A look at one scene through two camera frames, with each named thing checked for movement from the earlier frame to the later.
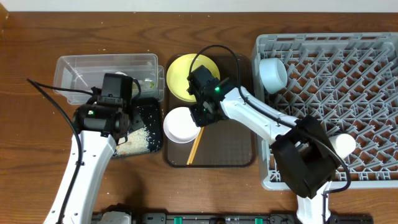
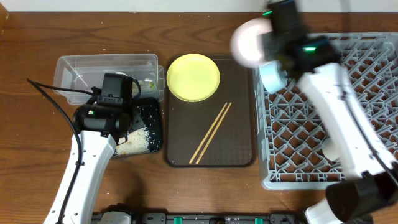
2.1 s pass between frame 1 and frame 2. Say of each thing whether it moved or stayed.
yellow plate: stayed
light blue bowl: stayed
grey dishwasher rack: stayed
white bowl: moved
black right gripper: moved
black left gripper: stayed
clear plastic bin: stayed
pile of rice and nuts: stayed
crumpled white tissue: stayed
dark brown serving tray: stayed
